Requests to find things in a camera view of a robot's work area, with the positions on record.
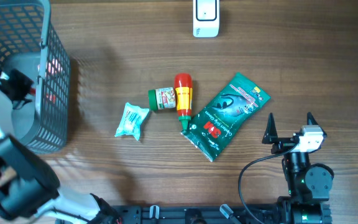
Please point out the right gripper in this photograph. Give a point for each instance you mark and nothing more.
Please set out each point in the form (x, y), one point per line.
(271, 137)

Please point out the green 3M gloves packet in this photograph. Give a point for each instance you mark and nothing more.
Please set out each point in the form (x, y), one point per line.
(213, 128)

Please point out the red sauce bottle green cap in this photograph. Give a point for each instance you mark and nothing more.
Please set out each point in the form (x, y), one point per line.
(183, 86)

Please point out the green lid spice jar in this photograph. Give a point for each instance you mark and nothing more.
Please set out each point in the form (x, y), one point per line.
(162, 98)

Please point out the pale teal tissue packet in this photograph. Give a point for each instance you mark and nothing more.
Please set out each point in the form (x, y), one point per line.
(131, 121)

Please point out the red Nescafe stick sachet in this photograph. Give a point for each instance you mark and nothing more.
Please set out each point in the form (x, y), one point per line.
(33, 91)

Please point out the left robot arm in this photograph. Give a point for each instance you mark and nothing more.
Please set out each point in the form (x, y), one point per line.
(29, 188)

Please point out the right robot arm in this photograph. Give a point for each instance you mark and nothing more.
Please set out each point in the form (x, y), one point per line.
(308, 184)

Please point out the white barcode scanner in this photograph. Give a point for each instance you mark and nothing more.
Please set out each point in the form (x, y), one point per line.
(206, 18)

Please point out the grey plastic mesh basket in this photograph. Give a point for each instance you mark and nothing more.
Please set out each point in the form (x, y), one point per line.
(30, 45)

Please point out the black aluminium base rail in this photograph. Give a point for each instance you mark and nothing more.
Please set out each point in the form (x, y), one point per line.
(266, 213)

